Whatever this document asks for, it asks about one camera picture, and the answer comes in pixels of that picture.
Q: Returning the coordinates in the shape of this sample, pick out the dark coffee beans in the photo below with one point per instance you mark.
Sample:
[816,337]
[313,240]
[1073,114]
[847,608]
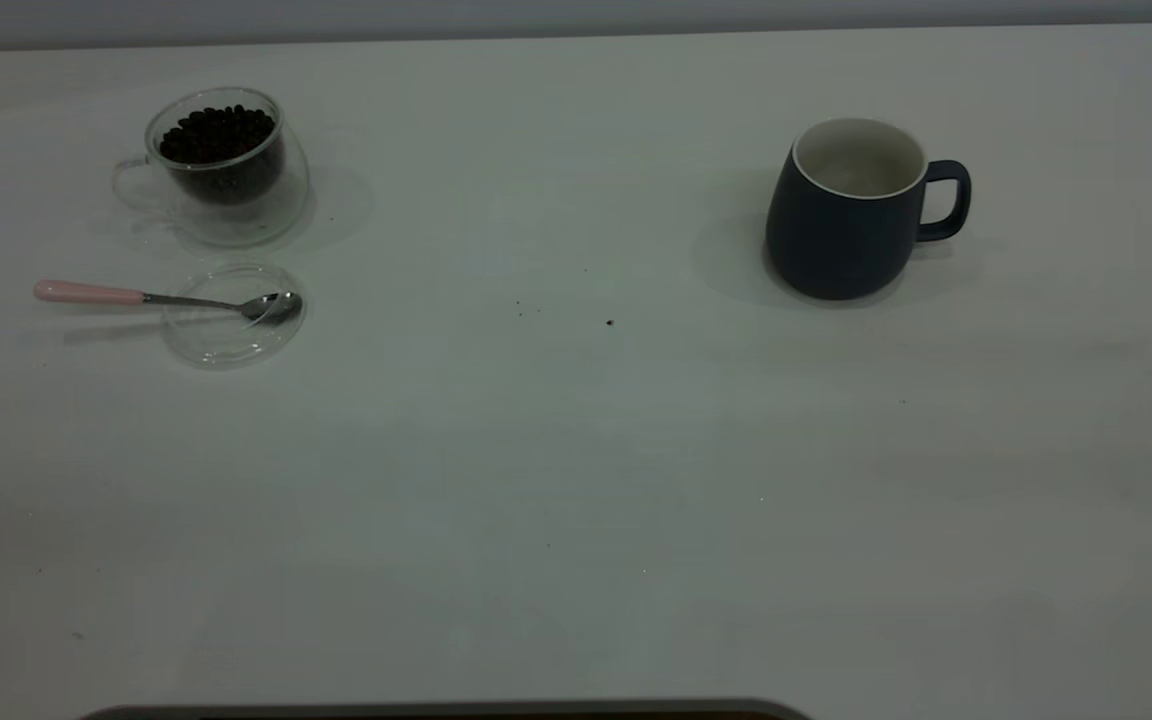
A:
[218,140]

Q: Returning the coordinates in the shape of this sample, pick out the dark grey ceramic mug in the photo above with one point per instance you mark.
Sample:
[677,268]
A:
[826,240]

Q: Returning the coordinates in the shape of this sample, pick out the clear double-wall glass cup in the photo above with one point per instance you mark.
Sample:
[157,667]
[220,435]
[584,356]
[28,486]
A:
[236,226]

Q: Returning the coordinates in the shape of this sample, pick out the clear round glass lid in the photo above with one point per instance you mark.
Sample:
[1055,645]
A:
[226,346]

